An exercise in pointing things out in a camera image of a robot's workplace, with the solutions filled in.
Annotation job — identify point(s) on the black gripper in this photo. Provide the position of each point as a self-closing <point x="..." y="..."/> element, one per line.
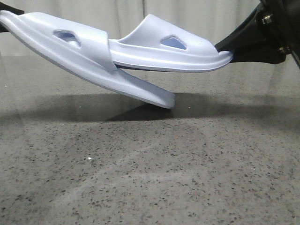
<point x="280" y="22"/>

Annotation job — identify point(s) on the left-side light blue slipper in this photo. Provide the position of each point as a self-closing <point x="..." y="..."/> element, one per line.
<point x="83" y="51"/>

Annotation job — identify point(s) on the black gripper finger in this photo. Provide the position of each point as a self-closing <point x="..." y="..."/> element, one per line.
<point x="14" y="10"/>
<point x="3" y="28"/>

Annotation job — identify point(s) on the right-side light blue slipper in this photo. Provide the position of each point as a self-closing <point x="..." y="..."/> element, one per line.
<point x="158" y="45"/>

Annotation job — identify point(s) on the white pleated curtain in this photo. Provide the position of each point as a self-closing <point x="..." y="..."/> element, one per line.
<point x="210" y="19"/>

